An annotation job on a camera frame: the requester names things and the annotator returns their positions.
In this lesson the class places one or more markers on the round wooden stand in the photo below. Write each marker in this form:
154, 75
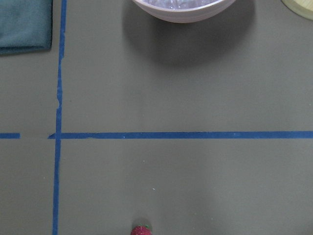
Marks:
303, 8

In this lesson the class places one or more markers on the red strawberry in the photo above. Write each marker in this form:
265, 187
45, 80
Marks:
141, 230

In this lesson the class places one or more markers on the grey folded cloth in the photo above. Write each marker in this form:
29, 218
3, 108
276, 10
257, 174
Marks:
25, 26

